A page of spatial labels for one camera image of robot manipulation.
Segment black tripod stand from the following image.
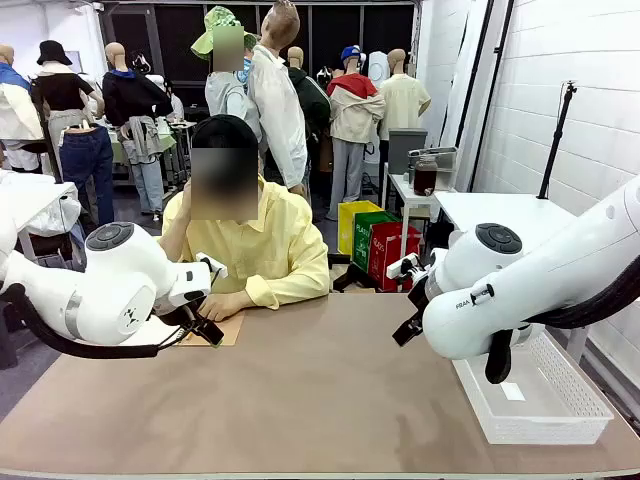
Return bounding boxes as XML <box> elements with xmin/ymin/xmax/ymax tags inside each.
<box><xmin>537</xmin><ymin>82</ymin><xmax>579</xmax><ymax>200</ymax></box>

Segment mannequin with green checkered hat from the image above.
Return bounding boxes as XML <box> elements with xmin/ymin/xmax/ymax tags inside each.
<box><xmin>191</xmin><ymin>5</ymin><xmax>264</xmax><ymax>146</ymax></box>

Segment tall mannequin in white shirt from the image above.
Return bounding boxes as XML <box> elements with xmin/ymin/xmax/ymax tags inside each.
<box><xmin>247</xmin><ymin>0</ymin><xmax>310</xmax><ymax>197</ymax></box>

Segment blue jeans on form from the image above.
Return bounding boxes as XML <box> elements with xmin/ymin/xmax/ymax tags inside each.
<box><xmin>58</xmin><ymin>124</ymin><xmax>115</xmax><ymax>226</ymax></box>

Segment mannequin in blue white top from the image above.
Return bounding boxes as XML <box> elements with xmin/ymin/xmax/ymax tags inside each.
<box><xmin>0</xmin><ymin>44</ymin><xmax>45</xmax><ymax>174</ymax></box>

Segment gray box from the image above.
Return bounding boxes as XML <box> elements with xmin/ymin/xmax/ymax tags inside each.
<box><xmin>388</xmin><ymin>128</ymin><xmax>429</xmax><ymax>175</ymax></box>

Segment left arm white wrist camera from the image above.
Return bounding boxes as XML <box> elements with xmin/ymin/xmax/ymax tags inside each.
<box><xmin>194</xmin><ymin>252</ymin><xmax>229</xmax><ymax>289</ymax></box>

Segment small white table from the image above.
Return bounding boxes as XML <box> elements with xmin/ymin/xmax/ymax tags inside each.
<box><xmin>382</xmin><ymin>172</ymin><xmax>457</xmax><ymax>294</ymax></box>

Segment person's left forearm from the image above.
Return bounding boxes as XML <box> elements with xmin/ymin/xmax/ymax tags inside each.
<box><xmin>243</xmin><ymin>264</ymin><xmax>331</xmax><ymax>310</ymax></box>

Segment mannequin in dark green jacket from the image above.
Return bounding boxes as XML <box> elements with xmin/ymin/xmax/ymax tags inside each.
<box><xmin>286</xmin><ymin>46</ymin><xmax>332</xmax><ymax>151</ymax></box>

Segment glass jar with dark liquid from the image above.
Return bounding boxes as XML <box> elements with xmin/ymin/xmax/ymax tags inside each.
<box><xmin>413</xmin><ymin>154</ymin><xmax>439</xmax><ymax>197</ymax></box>

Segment mannequin in red beige jacket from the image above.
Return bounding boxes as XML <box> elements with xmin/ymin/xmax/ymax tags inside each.
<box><xmin>325</xmin><ymin>45</ymin><xmax>386</xmax><ymax>221</ymax></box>

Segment large white side table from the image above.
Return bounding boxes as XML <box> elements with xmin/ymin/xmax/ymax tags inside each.
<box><xmin>434</xmin><ymin>191</ymin><xmax>591</xmax><ymax>364</ymax></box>

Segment mannequin with black bucket hat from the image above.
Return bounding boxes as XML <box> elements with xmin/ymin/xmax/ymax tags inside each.
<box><xmin>30</xmin><ymin>39</ymin><xmax>106</xmax><ymax>176</ymax></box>

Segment person's left hand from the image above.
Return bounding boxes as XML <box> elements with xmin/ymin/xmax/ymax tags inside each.
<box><xmin>198</xmin><ymin>291</ymin><xmax>251</xmax><ymax>323</ymax></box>

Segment black wall pipe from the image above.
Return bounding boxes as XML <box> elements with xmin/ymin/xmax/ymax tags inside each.
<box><xmin>453</xmin><ymin>0</ymin><xmax>496</xmax><ymax>149</ymax></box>
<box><xmin>469</xmin><ymin>0</ymin><xmax>516</xmax><ymax>191</ymax></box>

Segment yellow recycling bin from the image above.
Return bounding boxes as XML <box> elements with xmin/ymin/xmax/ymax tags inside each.
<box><xmin>337</xmin><ymin>200</ymin><xmax>384</xmax><ymax>256</ymax></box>

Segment mannequin in navy hoodie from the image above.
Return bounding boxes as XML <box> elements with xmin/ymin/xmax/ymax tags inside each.
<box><xmin>102</xmin><ymin>42</ymin><xmax>174</xmax><ymax>216</ymax></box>

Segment gray plastic stool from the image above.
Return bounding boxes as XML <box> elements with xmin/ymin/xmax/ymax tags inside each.
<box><xmin>0</xmin><ymin>299</ymin><xmax>21</xmax><ymax>371</ymax></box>

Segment red recycling bin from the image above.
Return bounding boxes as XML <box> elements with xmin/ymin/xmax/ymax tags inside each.
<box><xmin>368</xmin><ymin>222</ymin><xmax>424</xmax><ymax>293</ymax></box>

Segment mannequin in cream shirt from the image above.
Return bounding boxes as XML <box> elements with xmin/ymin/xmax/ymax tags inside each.
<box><xmin>378</xmin><ymin>48</ymin><xmax>432</xmax><ymax>151</ymax></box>

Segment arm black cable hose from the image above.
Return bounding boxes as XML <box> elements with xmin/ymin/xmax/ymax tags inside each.
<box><xmin>0</xmin><ymin>282</ymin><xmax>199</xmax><ymax>361</ymax></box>
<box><xmin>484</xmin><ymin>252</ymin><xmax>640</xmax><ymax>385</ymax></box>

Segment white torso form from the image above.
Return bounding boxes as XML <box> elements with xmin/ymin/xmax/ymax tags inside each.
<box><xmin>367</xmin><ymin>50</ymin><xmax>391</xmax><ymax>89</ymax></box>

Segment person in yellow shirt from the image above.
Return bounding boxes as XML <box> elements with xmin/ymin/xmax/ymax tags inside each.
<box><xmin>159</xmin><ymin>144</ymin><xmax>331</xmax><ymax>311</ymax></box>

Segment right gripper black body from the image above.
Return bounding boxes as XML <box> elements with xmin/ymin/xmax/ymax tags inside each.
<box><xmin>407</xmin><ymin>272</ymin><xmax>436</xmax><ymax>322</ymax></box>

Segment metal tray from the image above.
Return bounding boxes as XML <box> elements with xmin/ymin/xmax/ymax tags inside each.
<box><xmin>407</xmin><ymin>146</ymin><xmax>459</xmax><ymax>174</ymax></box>

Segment person's right forearm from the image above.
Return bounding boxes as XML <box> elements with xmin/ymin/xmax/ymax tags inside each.
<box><xmin>159</xmin><ymin>199</ymin><xmax>194</xmax><ymax>264</ymax></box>

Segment arm white wrist camera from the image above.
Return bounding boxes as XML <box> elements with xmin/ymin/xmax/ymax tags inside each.
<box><xmin>194</xmin><ymin>252</ymin><xmax>229</xmax><ymax>289</ymax></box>
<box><xmin>386</xmin><ymin>253</ymin><xmax>422</xmax><ymax>281</ymax></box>

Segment black metal chair base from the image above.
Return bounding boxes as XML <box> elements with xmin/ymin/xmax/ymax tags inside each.
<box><xmin>327</xmin><ymin>252</ymin><xmax>377</xmax><ymax>294</ymax></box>

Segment black cap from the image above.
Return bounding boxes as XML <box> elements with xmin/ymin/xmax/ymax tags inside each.
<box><xmin>191</xmin><ymin>113</ymin><xmax>260</xmax><ymax>151</ymax></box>

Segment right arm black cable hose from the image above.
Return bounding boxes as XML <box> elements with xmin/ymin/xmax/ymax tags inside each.
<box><xmin>484</xmin><ymin>252</ymin><xmax>640</xmax><ymax>385</ymax></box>

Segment right arm white wrist camera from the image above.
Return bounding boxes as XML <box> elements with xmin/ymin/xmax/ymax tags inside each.
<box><xmin>386</xmin><ymin>253</ymin><xmax>422</xmax><ymax>281</ymax></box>

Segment spiral notebook with brown cover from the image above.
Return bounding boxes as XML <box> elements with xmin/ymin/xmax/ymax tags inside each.
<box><xmin>119</xmin><ymin>309</ymin><xmax>246</xmax><ymax>348</ymax></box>

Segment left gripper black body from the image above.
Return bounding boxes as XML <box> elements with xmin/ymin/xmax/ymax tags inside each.
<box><xmin>152</xmin><ymin>293</ymin><xmax>210</xmax><ymax>327</ymax></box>

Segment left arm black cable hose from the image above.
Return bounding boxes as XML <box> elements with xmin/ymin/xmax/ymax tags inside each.
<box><xmin>0</xmin><ymin>282</ymin><xmax>199</xmax><ymax>361</ymax></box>

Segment green recycling bin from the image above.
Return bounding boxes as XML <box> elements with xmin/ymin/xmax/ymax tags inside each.
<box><xmin>352</xmin><ymin>210</ymin><xmax>401</xmax><ymax>274</ymax></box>

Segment white perforated plastic basket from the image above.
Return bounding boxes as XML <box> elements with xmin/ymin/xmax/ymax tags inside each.
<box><xmin>452</xmin><ymin>329</ymin><xmax>615</xmax><ymax>446</ymax></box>

